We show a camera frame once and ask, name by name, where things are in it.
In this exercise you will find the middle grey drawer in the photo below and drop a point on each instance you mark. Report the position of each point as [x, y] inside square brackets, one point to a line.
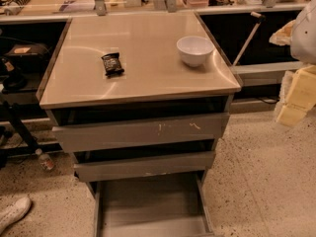
[144, 167]

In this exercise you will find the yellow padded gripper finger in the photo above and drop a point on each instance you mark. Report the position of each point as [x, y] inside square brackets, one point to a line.
[297, 95]

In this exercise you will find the black tripod stand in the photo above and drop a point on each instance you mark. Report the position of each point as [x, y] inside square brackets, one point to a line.
[17, 124]

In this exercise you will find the clear plastic bottle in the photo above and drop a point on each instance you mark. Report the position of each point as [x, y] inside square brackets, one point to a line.
[45, 160]

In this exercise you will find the white shoe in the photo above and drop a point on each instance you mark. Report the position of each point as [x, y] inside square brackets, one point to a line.
[14, 212]

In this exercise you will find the grey drawer cabinet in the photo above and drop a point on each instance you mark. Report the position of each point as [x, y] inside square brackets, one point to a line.
[155, 83]

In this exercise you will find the black bag with tag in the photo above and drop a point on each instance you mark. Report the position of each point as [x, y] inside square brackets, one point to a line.
[34, 54]

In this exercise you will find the open bottom grey drawer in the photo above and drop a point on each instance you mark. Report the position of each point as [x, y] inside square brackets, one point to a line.
[157, 206]

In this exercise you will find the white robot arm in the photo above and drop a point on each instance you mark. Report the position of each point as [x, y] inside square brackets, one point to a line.
[303, 36]

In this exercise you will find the top grey drawer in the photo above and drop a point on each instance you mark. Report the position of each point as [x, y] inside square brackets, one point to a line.
[140, 132]

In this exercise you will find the dark chocolate rxbar wrapper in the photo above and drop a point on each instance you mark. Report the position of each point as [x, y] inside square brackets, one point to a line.
[112, 64]

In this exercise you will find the white ceramic bowl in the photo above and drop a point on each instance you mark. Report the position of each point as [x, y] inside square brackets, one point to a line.
[194, 50]

